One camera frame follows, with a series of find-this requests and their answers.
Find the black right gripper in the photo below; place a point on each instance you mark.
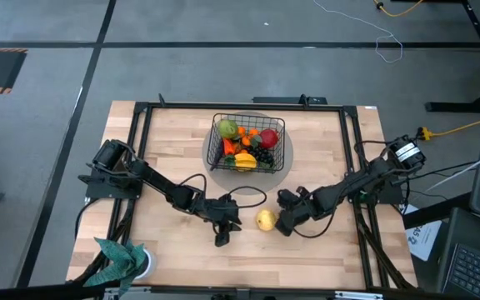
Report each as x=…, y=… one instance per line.
x=308, y=206

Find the black grape bunch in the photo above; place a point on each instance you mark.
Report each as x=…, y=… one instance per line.
x=261, y=156

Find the black metal table frame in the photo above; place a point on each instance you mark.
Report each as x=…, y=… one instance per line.
x=350, y=125

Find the potted fake green plant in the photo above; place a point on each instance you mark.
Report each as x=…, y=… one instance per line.
x=119, y=260

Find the grey round mat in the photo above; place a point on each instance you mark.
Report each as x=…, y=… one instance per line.
x=244, y=183

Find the red apple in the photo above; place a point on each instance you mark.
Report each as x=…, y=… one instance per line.
x=268, y=138

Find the yellow pear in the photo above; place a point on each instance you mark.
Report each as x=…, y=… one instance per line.
x=266, y=219

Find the black desk stand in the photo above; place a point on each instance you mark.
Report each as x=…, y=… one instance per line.
x=479, y=33

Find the small tangerine with leaves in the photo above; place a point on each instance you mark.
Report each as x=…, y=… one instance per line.
x=242, y=131

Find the two oranges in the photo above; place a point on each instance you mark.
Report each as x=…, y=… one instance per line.
x=253, y=133

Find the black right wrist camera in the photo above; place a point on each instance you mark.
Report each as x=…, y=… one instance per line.
x=288, y=198

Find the white paper sheet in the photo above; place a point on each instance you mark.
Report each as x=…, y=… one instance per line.
x=425, y=237

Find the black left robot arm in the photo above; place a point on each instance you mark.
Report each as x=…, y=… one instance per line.
x=152, y=179

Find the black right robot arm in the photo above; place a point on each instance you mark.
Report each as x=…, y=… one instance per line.
x=373, y=173

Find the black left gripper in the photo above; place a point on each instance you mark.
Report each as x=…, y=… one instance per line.
x=217, y=210

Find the orange carrot with green leaves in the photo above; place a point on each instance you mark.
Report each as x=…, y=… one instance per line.
x=228, y=146

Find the green lime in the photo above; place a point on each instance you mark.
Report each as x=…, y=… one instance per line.
x=227, y=128

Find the black rear table bracket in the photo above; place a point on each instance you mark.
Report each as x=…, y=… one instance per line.
x=290, y=100

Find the black laptop keyboard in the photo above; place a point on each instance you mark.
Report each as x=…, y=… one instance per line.
x=477, y=273

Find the yellow banana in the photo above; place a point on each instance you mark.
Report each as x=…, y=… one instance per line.
x=245, y=160

